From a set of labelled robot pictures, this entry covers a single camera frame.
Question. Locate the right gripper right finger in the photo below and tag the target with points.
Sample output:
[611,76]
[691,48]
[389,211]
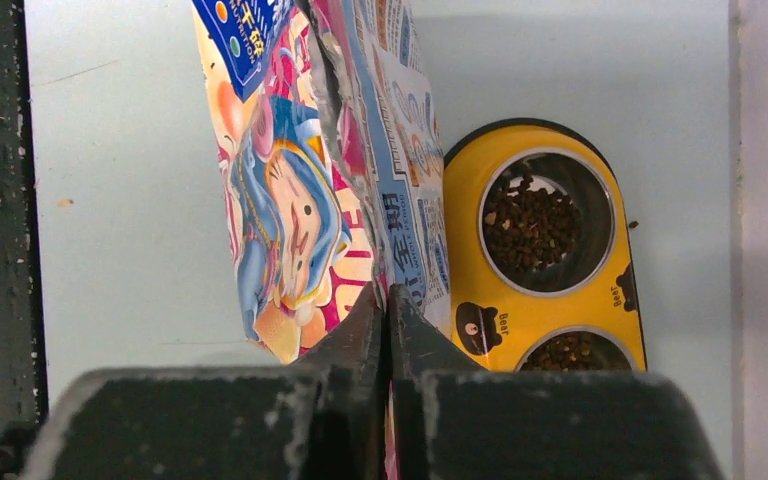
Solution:
[454,419]

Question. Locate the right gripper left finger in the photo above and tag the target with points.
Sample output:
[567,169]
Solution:
[320,417]

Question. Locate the cat food bag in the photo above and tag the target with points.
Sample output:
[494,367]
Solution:
[330,161]

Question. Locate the yellow double pet bowl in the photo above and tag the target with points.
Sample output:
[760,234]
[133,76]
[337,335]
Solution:
[580,314]

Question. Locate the brown kibble pet food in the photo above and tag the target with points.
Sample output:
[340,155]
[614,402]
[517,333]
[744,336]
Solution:
[526,229]

